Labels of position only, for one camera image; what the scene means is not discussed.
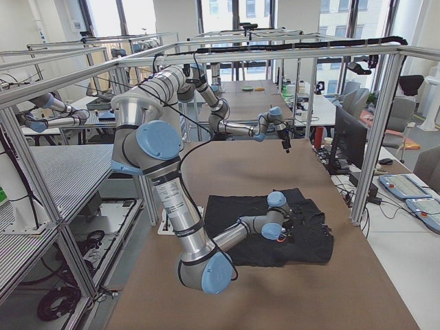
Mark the black graphic t-shirt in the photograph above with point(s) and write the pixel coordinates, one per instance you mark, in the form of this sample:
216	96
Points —
308	237

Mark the striped aluminium work table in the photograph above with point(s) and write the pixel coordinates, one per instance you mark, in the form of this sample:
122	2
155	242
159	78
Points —
73	173

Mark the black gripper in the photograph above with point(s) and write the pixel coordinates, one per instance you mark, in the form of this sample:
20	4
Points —
284	140

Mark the red thermos bottle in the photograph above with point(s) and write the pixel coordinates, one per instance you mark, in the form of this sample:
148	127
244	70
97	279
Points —
318	137

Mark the blue teach pendant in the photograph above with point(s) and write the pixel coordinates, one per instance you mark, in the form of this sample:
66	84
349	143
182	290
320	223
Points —
403	187

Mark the black computer monitor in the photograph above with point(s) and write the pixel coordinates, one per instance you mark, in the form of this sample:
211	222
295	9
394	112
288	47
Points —
348	143

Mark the aluminium frame cage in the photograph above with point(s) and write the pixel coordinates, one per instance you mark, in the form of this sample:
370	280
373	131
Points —
220	103

